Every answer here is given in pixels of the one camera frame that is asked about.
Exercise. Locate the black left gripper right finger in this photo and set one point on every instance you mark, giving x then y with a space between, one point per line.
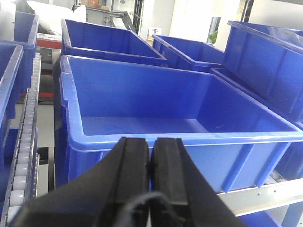
191 201

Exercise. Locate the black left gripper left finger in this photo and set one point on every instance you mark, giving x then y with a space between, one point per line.
95 198

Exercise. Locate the steel rack front beam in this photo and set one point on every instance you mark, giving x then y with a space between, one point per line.
251 200

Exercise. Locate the blue plastic bin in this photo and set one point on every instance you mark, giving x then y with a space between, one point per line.
234 140

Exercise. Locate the white roller track left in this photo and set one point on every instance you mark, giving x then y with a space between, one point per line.
22 182

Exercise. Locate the rear right blue bin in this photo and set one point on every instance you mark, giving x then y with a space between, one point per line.
188 54

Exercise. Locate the stacked blue bin right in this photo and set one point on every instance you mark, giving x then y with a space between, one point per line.
269 60

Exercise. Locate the blue bin far left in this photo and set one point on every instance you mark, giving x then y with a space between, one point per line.
16 68

